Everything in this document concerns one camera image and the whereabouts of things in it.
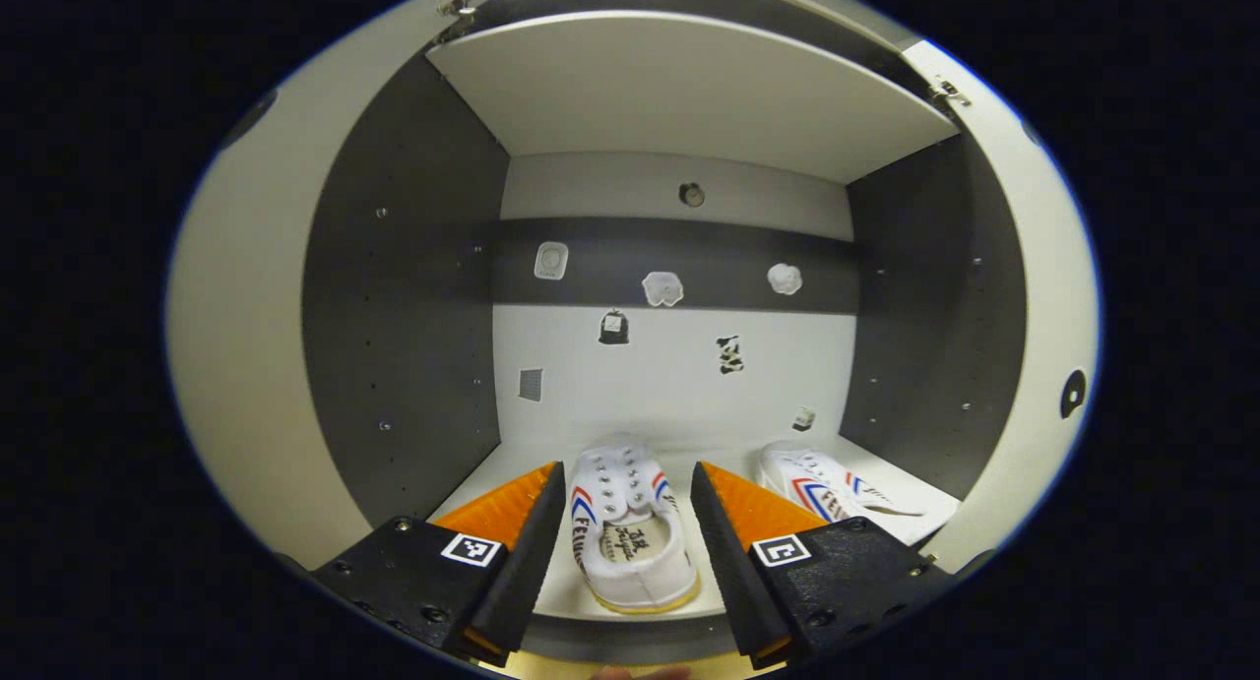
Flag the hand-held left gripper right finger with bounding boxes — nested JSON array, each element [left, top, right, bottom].
[[689, 461, 956, 671]]

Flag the white cabinet shelf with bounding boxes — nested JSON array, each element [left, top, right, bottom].
[[425, 9, 961, 185]]

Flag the white shoe cabinet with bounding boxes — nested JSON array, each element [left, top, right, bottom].
[[300, 0, 1030, 666]]

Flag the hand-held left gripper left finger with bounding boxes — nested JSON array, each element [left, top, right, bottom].
[[310, 461, 568, 669]]

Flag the white striped shoe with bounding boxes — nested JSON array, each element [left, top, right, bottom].
[[754, 442, 928, 525], [569, 442, 702, 615]]

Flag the white cabinet door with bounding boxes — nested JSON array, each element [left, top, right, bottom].
[[901, 38, 1102, 575], [163, 0, 493, 571]]

